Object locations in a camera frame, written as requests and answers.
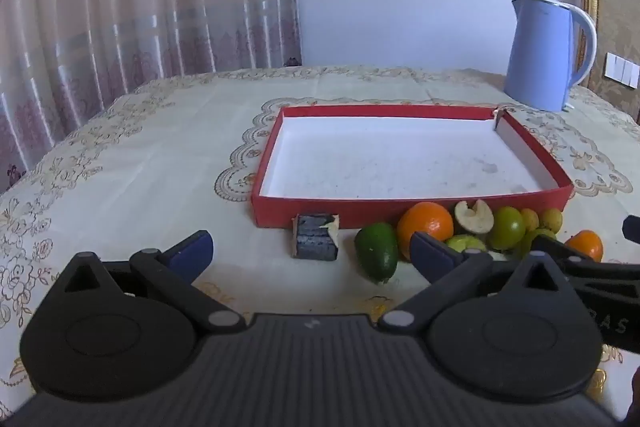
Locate white wall switch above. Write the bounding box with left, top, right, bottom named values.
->
left=604, top=52, right=640, bottom=88

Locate pink patterned curtain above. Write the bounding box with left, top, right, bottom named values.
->
left=0, top=0, right=303, bottom=194

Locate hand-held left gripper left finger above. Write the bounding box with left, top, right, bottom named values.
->
left=54, top=230, right=246, bottom=335

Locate orange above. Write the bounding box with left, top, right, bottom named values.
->
left=397, top=202, right=455, bottom=263
left=565, top=230, right=604, bottom=263

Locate bitten green cucumber piece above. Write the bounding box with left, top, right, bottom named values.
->
left=446, top=233, right=488, bottom=255

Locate blue electric kettle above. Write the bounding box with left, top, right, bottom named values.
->
left=502, top=0, right=598, bottom=112

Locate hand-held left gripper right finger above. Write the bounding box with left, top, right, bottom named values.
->
left=378, top=231, right=576, bottom=333

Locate red cardboard box tray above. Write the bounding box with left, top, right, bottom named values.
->
left=250, top=104, right=575, bottom=230

